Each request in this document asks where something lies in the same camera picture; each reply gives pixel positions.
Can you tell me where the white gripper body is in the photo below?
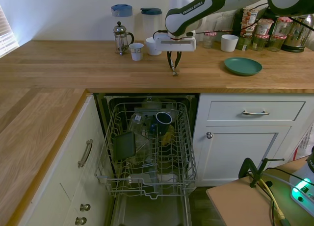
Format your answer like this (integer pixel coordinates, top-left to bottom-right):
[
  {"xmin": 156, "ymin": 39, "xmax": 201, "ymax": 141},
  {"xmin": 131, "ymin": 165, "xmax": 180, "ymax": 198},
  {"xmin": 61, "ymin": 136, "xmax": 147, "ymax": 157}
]
[{"xmin": 154, "ymin": 36, "xmax": 197, "ymax": 53}]

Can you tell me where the white handled metal fork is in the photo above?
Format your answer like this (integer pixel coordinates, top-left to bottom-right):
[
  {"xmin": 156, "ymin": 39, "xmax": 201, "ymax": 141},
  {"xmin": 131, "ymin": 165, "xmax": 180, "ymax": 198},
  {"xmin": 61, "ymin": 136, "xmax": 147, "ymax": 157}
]
[{"xmin": 169, "ymin": 62, "xmax": 181, "ymax": 77}]

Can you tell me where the dishwasher door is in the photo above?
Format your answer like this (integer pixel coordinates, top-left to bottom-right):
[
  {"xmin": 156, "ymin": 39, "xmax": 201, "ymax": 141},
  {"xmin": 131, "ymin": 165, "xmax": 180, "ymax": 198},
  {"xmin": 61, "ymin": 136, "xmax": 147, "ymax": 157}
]
[{"xmin": 110, "ymin": 194, "xmax": 193, "ymax": 226}]

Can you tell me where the wide white cup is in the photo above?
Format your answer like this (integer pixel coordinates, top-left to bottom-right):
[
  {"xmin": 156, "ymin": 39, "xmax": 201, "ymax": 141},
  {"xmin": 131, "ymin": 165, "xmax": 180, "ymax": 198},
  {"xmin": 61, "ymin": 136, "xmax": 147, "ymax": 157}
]
[{"xmin": 145, "ymin": 37, "xmax": 162, "ymax": 56}]

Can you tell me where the small jar red checked lid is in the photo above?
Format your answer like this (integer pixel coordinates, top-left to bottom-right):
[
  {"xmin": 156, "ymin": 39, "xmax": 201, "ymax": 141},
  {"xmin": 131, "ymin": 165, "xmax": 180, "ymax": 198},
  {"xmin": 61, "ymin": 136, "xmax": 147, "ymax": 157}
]
[{"xmin": 203, "ymin": 30, "xmax": 217, "ymax": 49}]

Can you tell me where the white cup with patterned band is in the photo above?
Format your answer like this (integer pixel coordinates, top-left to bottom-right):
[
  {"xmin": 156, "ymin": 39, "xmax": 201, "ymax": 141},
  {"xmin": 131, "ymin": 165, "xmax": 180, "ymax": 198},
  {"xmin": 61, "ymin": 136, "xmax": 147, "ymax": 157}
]
[{"xmin": 129, "ymin": 43, "xmax": 145, "ymax": 62}]

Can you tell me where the clear glass tumbler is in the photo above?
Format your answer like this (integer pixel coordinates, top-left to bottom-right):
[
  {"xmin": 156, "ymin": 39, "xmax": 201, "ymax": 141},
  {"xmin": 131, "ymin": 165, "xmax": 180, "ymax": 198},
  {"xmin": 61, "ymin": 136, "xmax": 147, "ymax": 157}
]
[{"xmin": 205, "ymin": 19, "xmax": 219, "ymax": 33}]

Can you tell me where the clear pitcher dark blue lid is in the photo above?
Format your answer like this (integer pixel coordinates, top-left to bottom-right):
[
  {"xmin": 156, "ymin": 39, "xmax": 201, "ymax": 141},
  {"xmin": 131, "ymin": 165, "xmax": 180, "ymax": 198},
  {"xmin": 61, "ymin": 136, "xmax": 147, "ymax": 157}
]
[{"xmin": 140, "ymin": 7, "xmax": 164, "ymax": 40}]

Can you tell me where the plain white cup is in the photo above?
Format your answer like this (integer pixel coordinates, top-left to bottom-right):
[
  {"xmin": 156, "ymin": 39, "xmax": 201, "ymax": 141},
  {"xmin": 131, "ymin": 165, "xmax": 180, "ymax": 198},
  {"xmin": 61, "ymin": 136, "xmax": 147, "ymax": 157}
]
[{"xmin": 220, "ymin": 34, "xmax": 239, "ymax": 52}]

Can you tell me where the glass French press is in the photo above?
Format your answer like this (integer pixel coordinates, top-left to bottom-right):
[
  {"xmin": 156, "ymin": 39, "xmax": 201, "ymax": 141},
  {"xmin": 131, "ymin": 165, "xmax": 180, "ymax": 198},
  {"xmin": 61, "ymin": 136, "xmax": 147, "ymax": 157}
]
[{"xmin": 112, "ymin": 21, "xmax": 135, "ymax": 56}]

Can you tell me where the large clear glass jar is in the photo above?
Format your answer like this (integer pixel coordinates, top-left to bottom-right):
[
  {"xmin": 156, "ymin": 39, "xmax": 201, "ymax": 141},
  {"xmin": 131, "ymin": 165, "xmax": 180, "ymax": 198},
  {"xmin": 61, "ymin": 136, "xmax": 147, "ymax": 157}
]
[{"xmin": 221, "ymin": 12, "xmax": 235, "ymax": 36}]

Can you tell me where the dark blue mug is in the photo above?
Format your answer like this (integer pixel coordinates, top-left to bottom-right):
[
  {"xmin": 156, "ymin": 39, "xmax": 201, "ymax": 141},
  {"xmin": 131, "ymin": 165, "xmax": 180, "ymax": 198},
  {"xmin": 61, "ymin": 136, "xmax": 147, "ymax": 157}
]
[{"xmin": 156, "ymin": 111, "xmax": 173, "ymax": 136}]

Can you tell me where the clear pitcher light blue lid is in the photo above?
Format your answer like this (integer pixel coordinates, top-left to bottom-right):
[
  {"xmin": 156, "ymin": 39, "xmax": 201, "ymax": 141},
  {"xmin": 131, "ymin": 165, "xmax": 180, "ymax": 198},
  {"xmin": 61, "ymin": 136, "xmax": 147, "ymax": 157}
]
[{"xmin": 110, "ymin": 4, "xmax": 134, "ymax": 44}]

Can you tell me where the green plate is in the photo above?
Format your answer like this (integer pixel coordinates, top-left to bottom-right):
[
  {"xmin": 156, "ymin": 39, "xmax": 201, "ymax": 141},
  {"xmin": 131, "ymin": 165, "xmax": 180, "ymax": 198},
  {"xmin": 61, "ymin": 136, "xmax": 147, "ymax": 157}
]
[{"xmin": 223, "ymin": 57, "xmax": 263, "ymax": 77}]

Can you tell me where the tall black bottle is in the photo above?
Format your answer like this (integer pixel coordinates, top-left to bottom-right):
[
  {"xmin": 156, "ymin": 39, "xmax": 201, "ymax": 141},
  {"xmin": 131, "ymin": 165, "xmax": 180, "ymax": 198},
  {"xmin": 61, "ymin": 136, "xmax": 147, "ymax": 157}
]
[{"xmin": 232, "ymin": 8, "xmax": 244, "ymax": 37}]

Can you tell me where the green jar dark lid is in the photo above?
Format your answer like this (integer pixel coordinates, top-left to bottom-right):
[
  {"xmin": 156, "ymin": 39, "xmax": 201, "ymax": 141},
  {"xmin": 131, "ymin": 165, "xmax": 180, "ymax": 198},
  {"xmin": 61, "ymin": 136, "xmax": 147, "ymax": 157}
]
[{"xmin": 236, "ymin": 36, "xmax": 254, "ymax": 51}]

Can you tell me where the white drawer front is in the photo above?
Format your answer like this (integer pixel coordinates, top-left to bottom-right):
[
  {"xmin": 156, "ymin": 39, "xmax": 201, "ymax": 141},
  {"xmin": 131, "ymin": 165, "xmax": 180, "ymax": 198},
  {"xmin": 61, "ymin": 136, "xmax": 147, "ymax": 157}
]
[{"xmin": 207, "ymin": 100, "xmax": 306, "ymax": 122}]

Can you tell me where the clear glass jar with label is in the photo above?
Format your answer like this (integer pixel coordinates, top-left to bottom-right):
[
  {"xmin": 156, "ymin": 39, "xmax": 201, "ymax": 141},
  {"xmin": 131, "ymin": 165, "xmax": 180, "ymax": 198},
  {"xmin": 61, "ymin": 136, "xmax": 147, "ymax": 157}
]
[{"xmin": 127, "ymin": 113, "xmax": 150, "ymax": 138}]

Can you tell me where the yellow plastic item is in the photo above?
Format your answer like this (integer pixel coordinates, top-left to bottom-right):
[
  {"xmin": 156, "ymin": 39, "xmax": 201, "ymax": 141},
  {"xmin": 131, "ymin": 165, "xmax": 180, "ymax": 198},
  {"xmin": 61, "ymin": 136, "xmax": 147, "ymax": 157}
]
[{"xmin": 162, "ymin": 125, "xmax": 176, "ymax": 146}]

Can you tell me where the tall almond picture carton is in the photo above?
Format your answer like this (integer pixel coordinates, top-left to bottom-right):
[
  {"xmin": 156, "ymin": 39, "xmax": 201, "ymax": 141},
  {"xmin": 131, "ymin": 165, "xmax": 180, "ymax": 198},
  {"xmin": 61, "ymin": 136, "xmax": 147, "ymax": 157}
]
[{"xmin": 242, "ymin": 7, "xmax": 260, "ymax": 28}]

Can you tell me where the white tub red lid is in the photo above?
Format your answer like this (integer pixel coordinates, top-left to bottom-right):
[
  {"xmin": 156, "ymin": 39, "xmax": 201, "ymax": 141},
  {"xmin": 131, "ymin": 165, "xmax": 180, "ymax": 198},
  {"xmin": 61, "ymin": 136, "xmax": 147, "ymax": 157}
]
[{"xmin": 256, "ymin": 18, "xmax": 274, "ymax": 36}]

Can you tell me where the clear plastic container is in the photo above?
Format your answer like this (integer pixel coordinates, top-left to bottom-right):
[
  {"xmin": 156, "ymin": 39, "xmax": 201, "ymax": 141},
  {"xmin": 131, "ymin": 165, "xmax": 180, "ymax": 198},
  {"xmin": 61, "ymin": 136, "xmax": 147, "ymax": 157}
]
[{"xmin": 133, "ymin": 135, "xmax": 154, "ymax": 163}]

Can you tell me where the black square container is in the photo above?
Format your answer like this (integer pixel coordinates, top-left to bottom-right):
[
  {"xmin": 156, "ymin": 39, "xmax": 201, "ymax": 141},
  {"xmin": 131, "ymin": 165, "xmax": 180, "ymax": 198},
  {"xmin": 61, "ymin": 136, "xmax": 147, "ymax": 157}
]
[{"xmin": 112, "ymin": 131, "xmax": 137, "ymax": 162}]

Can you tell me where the white cabinet door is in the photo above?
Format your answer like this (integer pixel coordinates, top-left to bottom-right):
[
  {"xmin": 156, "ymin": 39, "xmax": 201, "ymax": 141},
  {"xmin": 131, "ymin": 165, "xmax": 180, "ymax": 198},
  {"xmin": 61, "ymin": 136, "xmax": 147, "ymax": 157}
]
[{"xmin": 196, "ymin": 125, "xmax": 291, "ymax": 182}]

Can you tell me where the white dish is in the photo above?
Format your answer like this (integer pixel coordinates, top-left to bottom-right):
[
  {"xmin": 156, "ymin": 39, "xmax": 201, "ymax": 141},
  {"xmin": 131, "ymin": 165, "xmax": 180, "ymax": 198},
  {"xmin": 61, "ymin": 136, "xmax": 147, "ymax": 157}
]
[{"xmin": 127, "ymin": 173, "xmax": 179, "ymax": 188}]

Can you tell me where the stainless steel electric kettle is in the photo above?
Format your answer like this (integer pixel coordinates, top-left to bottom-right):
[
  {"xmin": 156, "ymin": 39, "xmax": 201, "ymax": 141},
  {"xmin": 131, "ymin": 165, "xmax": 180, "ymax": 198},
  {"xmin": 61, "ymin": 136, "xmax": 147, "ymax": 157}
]
[{"xmin": 281, "ymin": 14, "xmax": 314, "ymax": 53}]

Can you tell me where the black table clamp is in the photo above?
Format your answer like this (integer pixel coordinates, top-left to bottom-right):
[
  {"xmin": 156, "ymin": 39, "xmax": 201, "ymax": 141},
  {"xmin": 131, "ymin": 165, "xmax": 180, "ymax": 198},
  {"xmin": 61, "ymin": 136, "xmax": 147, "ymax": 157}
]
[{"xmin": 239, "ymin": 157, "xmax": 286, "ymax": 189}]

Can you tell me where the plastic bag red print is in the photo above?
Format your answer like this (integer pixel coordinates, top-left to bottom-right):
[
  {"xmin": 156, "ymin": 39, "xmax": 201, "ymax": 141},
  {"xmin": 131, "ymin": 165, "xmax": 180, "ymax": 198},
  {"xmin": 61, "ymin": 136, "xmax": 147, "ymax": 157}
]
[{"xmin": 293, "ymin": 123, "xmax": 314, "ymax": 163}]

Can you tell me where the wooden robot table board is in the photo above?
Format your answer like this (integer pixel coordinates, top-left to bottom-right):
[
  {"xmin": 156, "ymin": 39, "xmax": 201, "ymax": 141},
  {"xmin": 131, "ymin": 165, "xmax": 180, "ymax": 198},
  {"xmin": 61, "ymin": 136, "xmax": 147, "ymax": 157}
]
[{"xmin": 206, "ymin": 156, "xmax": 314, "ymax": 226}]

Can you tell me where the white power strip green light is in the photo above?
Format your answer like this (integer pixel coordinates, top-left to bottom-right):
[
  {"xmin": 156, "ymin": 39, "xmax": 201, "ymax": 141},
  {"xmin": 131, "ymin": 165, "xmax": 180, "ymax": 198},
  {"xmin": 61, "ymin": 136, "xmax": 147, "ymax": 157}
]
[{"xmin": 290, "ymin": 178, "xmax": 314, "ymax": 207}]

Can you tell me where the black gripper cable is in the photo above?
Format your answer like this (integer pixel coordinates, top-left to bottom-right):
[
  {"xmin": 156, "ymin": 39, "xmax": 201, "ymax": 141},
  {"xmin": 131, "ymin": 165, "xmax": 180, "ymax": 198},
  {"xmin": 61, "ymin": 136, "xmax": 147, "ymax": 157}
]
[{"xmin": 153, "ymin": 29, "xmax": 170, "ymax": 40}]

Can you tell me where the grey wire dishwasher rack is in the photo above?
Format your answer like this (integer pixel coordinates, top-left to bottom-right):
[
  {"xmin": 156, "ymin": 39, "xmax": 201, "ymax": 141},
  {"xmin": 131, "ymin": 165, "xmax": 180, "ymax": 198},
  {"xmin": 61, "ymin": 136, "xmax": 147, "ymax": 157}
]
[{"xmin": 94, "ymin": 102, "xmax": 198, "ymax": 201}]

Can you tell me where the metal drawer handle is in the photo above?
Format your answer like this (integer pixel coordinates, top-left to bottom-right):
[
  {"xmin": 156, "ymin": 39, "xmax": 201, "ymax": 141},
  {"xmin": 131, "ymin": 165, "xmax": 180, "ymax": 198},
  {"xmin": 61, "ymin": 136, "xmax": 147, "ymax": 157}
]
[{"xmin": 242, "ymin": 110, "xmax": 270, "ymax": 116}]

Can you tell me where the metal cabinet bar handle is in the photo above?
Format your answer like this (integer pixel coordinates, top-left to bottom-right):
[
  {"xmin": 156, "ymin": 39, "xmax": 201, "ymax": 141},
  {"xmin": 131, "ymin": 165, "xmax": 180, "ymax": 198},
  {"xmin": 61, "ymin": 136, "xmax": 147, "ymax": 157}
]
[{"xmin": 78, "ymin": 139, "xmax": 93, "ymax": 169}]

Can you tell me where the grey cable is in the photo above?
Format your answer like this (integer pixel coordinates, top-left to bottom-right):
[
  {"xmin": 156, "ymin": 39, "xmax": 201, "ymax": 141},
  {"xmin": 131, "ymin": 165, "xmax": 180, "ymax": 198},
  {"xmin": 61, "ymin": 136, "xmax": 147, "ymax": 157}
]
[{"xmin": 259, "ymin": 173, "xmax": 296, "ymax": 188}]

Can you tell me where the yellow cable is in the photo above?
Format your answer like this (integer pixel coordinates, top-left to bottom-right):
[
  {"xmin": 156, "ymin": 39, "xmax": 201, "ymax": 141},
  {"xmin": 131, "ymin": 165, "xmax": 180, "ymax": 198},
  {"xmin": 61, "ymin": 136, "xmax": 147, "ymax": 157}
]
[{"xmin": 259, "ymin": 178, "xmax": 287, "ymax": 222}]

